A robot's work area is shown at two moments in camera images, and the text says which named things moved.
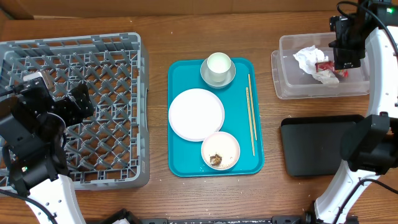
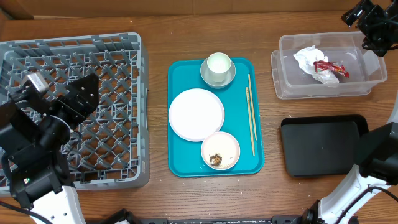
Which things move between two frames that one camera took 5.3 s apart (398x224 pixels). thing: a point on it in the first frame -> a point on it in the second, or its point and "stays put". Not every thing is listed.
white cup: [218, 64] stays put
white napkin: [308, 57] stays put
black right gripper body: [347, 50] -> [368, 20]
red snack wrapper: [330, 65] stays put
